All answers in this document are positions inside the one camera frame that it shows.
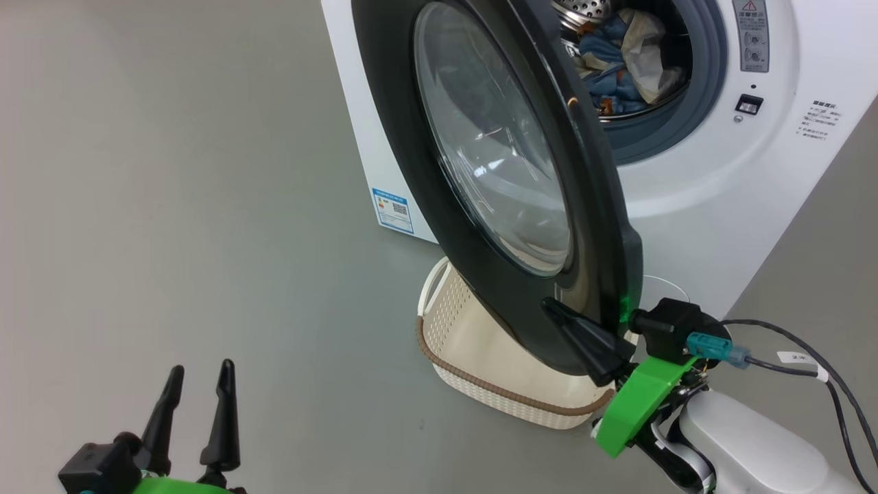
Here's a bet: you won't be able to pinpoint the cream perforated laundry basket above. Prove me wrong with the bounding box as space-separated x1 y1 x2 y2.
416 256 642 430

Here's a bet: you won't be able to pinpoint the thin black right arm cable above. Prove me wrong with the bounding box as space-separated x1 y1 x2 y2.
720 318 878 471

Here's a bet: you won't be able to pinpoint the small printed text label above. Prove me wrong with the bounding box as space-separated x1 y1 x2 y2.
796 99 841 141

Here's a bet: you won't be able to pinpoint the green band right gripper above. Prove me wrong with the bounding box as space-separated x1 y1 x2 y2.
541 297 714 494

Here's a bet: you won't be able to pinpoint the white right cable tag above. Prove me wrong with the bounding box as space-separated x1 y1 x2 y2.
777 350 831 382

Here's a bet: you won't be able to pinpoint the blue energy label sticker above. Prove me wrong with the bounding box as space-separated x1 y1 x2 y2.
371 187 415 235

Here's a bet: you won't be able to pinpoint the grey rubber door gasket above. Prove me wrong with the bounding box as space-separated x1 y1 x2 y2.
604 0 729 167

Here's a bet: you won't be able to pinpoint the grey warning sticker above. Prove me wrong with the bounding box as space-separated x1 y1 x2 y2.
731 0 770 73

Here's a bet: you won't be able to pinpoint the black round glass washer door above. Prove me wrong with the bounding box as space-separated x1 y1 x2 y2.
350 0 644 377

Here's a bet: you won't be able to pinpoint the round white filter cover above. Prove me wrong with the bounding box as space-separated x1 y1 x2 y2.
641 274 691 306

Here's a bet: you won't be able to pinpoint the blue bear print clothes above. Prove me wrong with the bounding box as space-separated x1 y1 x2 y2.
573 7 687 116

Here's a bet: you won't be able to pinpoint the white front-load washing machine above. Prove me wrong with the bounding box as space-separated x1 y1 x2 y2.
320 0 878 320

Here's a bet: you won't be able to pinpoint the perforated steel washer drum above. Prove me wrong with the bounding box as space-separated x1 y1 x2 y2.
552 0 693 123

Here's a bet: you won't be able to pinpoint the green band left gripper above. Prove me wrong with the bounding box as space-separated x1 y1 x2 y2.
130 359 248 494

